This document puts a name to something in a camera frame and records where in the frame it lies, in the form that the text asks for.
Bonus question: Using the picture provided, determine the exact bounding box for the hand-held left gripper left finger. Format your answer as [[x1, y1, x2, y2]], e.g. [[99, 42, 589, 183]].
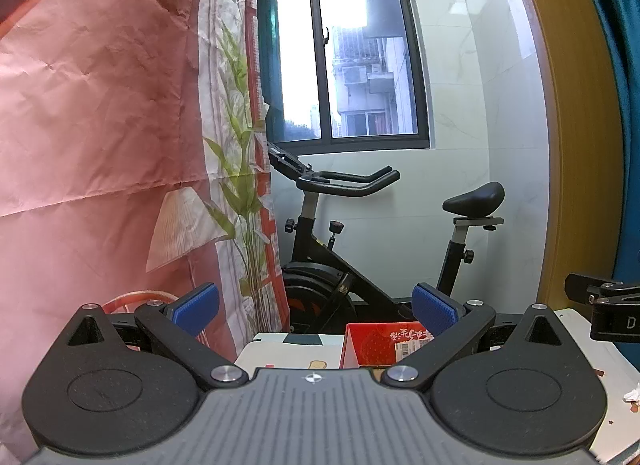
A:
[[62, 282, 249, 391]]

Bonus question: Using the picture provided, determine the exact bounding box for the wooden door frame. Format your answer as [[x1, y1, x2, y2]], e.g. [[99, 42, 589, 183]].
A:
[[502, 0, 626, 313]]

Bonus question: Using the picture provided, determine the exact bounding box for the dark framed window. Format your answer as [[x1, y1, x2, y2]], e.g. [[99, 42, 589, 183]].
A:
[[245, 0, 431, 156]]

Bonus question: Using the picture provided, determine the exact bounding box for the pink printed backdrop cloth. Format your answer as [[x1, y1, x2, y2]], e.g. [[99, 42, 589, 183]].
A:
[[0, 0, 292, 463]]

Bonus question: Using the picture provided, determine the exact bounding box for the crumpled white tissue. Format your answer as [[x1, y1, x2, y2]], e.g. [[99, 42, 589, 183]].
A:
[[621, 382, 640, 415]]

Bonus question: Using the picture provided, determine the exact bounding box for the red cardboard box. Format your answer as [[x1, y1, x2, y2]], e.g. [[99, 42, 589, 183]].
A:
[[340, 322, 435, 370]]

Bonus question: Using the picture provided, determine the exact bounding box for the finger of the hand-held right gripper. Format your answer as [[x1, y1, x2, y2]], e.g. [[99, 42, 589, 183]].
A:
[[565, 272, 640, 307]]

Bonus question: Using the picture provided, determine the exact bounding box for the black exercise bike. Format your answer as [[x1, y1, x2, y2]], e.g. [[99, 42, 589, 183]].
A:
[[265, 141, 506, 335]]

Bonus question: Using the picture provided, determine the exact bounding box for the blue curtain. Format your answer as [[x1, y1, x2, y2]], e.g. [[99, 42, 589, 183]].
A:
[[570, 0, 640, 286]]

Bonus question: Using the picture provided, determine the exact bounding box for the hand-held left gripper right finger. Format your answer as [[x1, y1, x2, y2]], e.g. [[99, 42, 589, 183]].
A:
[[382, 282, 576, 391]]

